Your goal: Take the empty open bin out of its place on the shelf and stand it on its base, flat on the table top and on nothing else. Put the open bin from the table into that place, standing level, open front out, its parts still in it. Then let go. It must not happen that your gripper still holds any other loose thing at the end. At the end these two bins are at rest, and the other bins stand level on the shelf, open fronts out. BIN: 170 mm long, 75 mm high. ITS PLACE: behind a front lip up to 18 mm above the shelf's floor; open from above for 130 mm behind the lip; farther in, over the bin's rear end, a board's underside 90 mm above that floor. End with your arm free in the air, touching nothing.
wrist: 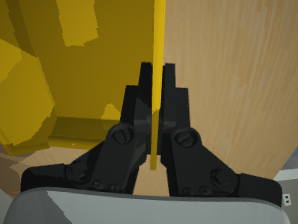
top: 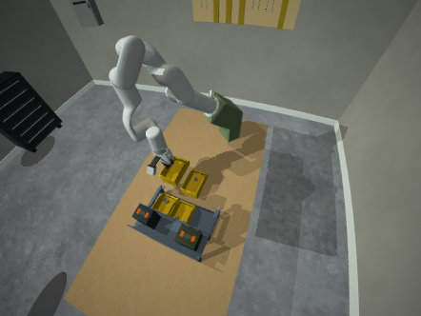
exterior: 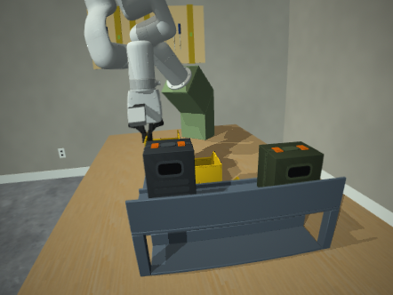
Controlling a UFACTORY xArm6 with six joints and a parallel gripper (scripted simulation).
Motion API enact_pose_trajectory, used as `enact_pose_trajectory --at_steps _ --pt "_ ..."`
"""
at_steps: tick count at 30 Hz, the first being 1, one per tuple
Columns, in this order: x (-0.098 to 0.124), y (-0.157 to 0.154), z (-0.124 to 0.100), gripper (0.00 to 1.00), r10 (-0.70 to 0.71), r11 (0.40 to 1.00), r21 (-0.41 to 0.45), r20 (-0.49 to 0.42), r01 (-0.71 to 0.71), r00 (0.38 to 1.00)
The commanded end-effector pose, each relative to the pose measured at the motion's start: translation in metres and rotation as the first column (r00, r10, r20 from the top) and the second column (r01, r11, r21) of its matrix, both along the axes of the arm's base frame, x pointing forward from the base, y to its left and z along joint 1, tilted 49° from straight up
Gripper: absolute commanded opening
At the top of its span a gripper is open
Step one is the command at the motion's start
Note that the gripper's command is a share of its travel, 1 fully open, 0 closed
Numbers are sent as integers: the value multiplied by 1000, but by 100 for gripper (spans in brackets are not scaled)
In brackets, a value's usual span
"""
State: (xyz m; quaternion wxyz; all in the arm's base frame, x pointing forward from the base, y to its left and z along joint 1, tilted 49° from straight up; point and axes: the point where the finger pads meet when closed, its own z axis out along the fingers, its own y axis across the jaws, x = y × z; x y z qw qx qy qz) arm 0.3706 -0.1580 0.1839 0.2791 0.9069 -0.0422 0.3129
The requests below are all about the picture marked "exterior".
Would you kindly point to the dark grey case with handle slot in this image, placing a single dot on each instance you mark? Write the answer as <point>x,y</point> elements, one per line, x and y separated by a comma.
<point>169,167</point>

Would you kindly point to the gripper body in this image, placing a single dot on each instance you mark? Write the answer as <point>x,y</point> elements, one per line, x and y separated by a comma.
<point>149,97</point>

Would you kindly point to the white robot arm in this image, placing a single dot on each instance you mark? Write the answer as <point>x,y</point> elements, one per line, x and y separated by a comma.
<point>140,58</point>

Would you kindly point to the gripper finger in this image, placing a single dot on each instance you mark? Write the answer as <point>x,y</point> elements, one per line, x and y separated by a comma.
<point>141,130</point>
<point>152,127</point>

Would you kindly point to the dark green case with orange latches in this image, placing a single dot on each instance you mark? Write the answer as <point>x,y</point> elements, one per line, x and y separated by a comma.
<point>287,163</point>

